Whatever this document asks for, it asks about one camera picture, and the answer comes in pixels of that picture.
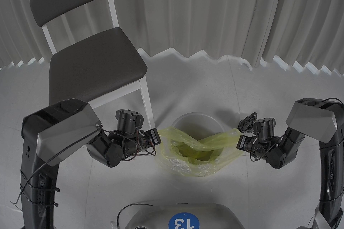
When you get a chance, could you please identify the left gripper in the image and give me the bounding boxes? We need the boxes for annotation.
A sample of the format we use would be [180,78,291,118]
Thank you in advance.
[135,128,161,152]

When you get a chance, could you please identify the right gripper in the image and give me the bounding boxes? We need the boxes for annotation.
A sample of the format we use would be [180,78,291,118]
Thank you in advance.
[236,135,258,155]

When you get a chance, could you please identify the yellow plastic bag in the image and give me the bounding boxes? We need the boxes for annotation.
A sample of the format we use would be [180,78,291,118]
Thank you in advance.
[157,126,242,178]

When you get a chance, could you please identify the black plastic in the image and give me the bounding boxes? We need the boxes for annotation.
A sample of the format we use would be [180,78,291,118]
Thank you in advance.
[239,112,258,134]

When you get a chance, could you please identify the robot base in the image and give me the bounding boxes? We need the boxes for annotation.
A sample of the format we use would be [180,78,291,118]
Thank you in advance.
[126,203,245,229]

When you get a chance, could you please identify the white trash bin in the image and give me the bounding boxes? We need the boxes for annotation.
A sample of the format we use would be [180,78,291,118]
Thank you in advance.
[171,112,226,162]

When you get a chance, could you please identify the dark grey white chair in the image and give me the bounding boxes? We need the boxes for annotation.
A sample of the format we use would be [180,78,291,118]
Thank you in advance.
[29,0,156,129]

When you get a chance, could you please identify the white curtain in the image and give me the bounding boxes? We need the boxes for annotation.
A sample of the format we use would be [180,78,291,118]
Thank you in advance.
[0,0,269,73]
[242,0,344,74]

